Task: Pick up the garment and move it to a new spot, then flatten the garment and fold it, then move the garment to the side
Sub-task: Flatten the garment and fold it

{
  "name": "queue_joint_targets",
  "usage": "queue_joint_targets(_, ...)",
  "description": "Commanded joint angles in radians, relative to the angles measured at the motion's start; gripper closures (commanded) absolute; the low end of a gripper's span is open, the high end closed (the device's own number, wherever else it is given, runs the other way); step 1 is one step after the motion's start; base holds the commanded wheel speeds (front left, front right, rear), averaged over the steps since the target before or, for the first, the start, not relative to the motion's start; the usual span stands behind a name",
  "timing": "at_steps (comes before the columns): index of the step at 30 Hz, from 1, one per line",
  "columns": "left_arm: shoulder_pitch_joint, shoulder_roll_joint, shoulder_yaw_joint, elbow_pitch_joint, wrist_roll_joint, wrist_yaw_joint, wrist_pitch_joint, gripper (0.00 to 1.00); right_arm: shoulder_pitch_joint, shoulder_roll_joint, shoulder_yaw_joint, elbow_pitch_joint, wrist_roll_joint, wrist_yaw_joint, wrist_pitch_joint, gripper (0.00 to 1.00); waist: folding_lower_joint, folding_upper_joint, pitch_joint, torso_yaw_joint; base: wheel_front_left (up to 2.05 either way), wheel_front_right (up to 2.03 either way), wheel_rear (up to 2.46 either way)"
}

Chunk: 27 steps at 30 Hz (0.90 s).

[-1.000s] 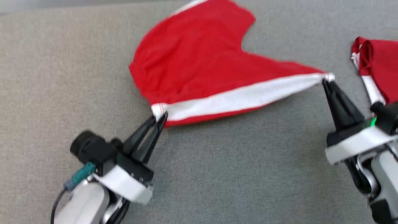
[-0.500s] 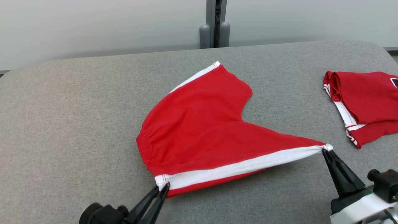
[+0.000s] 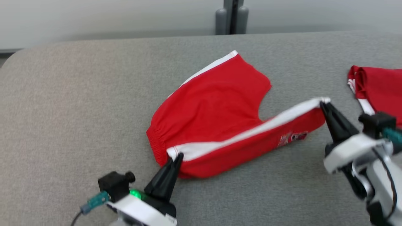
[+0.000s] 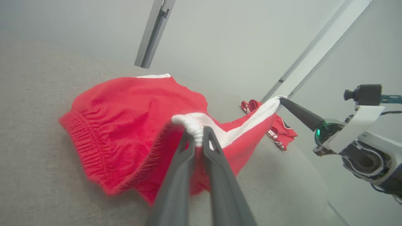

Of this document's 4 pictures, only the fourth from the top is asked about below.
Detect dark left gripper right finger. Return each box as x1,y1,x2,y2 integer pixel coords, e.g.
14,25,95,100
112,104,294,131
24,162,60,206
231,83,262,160
202,126,257,226

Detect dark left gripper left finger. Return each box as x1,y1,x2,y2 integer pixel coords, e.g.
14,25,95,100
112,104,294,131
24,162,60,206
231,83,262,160
146,132,195,226

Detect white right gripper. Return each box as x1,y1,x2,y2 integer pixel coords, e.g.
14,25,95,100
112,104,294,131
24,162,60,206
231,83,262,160
279,97,385,156

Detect red jersey shirt white sleeves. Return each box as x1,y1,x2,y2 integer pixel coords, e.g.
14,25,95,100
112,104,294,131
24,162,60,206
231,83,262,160
240,100,298,152

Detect red shorts white side panels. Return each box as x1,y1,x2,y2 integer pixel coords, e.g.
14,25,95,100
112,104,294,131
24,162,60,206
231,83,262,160
59,74,288,205

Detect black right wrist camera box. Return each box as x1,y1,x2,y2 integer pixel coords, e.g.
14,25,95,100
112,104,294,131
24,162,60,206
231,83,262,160
343,84,383,106

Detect black cable teal plug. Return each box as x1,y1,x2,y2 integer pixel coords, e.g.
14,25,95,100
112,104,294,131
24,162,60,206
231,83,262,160
380,94,402,116

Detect grey partition post round feet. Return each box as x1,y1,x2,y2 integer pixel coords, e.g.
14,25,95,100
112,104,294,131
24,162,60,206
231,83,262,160
134,0,176,69

